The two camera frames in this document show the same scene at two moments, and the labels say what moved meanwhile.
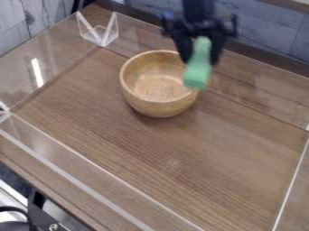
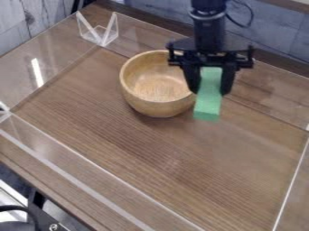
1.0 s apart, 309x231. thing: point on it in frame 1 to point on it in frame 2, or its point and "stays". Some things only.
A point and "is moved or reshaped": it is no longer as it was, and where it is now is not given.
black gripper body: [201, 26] to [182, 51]
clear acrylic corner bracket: [99, 35] stays
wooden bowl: [152, 79] stays
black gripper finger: [218, 43] to [228, 78]
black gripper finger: [184, 41] to [193, 72]
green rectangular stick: [198, 71] is moved or reshaped
